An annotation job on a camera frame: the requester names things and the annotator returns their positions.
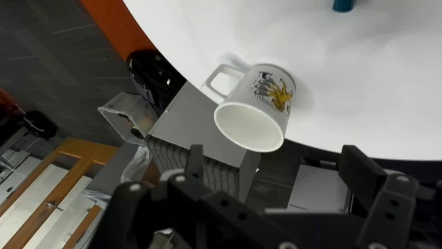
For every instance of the orange wooden frame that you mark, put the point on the orange wooden frame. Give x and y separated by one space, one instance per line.
70 152

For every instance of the black shiny object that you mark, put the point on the black shiny object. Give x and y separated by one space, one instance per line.
152 74

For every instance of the grey ribbed box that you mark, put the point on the grey ribbed box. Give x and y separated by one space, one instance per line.
194 125

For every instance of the white printed mug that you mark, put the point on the white printed mug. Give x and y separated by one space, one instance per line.
263 122

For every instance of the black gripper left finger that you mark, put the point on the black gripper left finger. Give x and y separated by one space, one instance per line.
184 208

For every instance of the white marker with teal cap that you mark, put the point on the white marker with teal cap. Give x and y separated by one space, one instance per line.
343 4

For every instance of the open grey box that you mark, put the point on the open grey box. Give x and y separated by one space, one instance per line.
119 111

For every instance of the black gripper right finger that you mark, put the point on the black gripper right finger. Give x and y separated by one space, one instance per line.
387 208

